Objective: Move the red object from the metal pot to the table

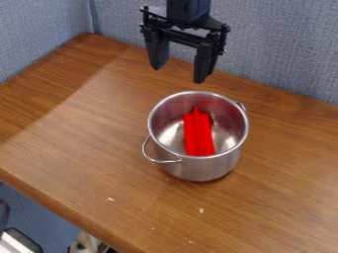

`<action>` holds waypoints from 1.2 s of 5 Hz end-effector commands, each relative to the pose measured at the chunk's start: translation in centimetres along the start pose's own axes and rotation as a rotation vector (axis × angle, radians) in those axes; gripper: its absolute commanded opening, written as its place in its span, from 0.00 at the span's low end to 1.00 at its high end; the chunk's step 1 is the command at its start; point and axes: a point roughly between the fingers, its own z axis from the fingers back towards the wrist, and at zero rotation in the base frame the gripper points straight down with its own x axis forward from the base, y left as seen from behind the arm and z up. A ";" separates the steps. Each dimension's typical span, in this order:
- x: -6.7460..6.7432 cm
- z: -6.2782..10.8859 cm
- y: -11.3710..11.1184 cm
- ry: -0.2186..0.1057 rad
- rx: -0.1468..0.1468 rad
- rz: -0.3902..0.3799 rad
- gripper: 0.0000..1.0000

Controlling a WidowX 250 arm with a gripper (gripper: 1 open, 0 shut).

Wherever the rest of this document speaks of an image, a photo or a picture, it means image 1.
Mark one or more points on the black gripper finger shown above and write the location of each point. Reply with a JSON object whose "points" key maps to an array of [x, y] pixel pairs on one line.
{"points": [[158, 47], [205, 62]]}

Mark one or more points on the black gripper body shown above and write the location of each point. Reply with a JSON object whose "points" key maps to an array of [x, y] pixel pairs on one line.
{"points": [[186, 24]]}

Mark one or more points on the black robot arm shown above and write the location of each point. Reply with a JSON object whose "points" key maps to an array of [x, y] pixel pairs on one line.
{"points": [[184, 22]]}

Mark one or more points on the stainless steel pot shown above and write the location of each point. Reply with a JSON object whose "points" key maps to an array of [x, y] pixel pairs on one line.
{"points": [[164, 146]]}

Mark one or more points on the white object under table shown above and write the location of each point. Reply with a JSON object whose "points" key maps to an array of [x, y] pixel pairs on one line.
{"points": [[89, 244]]}

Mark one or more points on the red rectangular block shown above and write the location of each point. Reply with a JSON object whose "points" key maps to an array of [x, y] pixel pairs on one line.
{"points": [[197, 134]]}

